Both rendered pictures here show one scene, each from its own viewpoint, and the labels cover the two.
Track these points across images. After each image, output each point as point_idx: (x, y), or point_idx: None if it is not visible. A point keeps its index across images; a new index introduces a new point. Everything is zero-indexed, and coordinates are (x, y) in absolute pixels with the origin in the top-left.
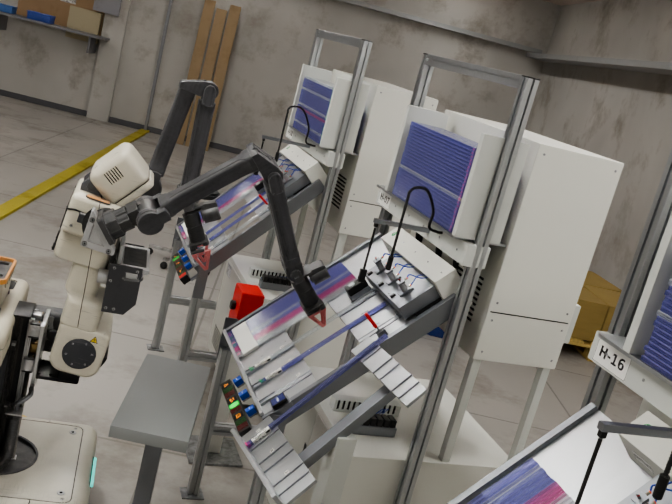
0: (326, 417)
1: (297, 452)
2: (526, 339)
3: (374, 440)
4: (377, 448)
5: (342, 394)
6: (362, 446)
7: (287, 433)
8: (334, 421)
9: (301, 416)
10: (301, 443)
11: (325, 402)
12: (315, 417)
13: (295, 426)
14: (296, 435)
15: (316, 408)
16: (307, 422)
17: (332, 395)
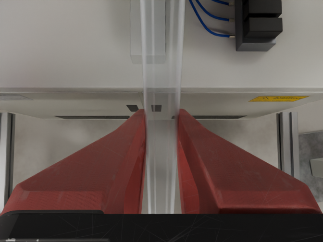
0: (193, 88)
1: (109, 109)
2: None
3: (285, 7)
4: (319, 13)
5: (68, 9)
6: (318, 45)
7: (46, 109)
8: (215, 76)
9: (71, 101)
10: (113, 106)
11: (121, 69)
12: (138, 95)
13: (64, 105)
14: (82, 106)
15: (125, 90)
16: (108, 100)
17: (137, 55)
